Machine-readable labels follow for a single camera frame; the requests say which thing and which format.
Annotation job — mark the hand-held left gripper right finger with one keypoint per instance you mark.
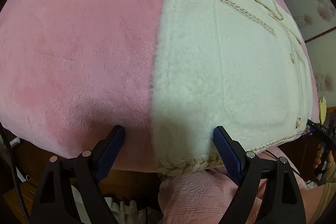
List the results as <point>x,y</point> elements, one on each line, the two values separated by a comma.
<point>227,154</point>

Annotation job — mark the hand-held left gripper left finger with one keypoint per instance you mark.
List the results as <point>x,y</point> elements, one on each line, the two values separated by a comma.
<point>110,153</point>

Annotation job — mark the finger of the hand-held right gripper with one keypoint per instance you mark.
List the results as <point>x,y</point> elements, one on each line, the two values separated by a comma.
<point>312,126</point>

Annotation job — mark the white fuzzy braided-trim cardigan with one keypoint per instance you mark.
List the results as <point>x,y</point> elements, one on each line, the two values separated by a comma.
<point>210,69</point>

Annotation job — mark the person's right forearm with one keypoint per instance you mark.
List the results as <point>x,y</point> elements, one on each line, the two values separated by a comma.
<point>328,197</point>

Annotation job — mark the person's right hand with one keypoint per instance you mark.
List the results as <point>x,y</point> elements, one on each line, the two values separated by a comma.
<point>317,161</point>

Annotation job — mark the yellow cloth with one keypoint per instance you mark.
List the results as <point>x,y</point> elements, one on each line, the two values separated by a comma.
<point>322,108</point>

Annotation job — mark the white plastic bag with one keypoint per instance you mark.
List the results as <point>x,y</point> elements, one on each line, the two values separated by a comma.
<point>126,211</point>

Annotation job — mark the pink plush bed sheet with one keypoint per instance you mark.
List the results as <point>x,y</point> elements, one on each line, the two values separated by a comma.
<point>78,43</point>

